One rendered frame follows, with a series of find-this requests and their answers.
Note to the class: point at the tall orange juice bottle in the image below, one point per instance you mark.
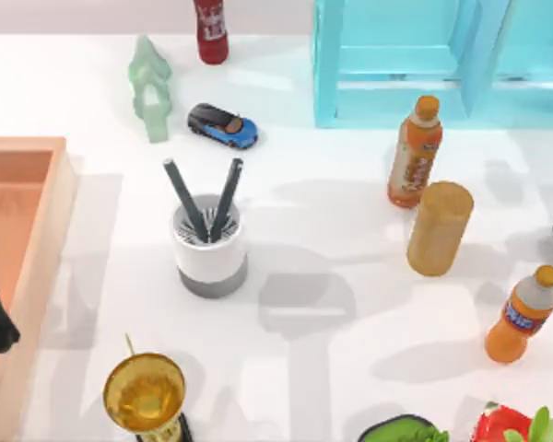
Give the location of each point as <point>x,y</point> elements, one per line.
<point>412,156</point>

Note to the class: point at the pale green glass figurine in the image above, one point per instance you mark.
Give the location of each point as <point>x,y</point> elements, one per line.
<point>154,106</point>

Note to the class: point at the red pot with green plant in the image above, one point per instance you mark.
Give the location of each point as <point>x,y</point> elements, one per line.
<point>511,426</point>

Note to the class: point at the blue and black toy car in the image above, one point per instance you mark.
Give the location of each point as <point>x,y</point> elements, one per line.
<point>230,129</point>

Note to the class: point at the gold trophy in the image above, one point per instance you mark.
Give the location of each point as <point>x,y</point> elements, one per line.
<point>143,396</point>

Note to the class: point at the orange soda bottle grey label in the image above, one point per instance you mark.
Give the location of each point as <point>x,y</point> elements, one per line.
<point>518,317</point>

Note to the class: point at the salmon shallow box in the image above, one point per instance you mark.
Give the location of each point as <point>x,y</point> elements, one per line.
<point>23,193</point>

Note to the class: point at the wooden cylinder cup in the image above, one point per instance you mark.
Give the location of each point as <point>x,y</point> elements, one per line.
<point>438,230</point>

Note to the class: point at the black pot with green plant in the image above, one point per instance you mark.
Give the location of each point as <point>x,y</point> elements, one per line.
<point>403,430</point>

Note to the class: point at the white and grey pen holder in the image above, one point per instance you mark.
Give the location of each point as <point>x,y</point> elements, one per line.
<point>209,262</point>

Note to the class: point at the light blue rack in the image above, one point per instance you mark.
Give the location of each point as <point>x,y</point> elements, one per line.
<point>396,99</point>

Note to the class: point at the dark grey pen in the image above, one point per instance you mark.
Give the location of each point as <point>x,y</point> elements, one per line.
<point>227,193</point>
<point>184,198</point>

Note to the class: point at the red bottle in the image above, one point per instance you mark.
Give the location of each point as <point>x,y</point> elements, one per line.
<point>212,37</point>

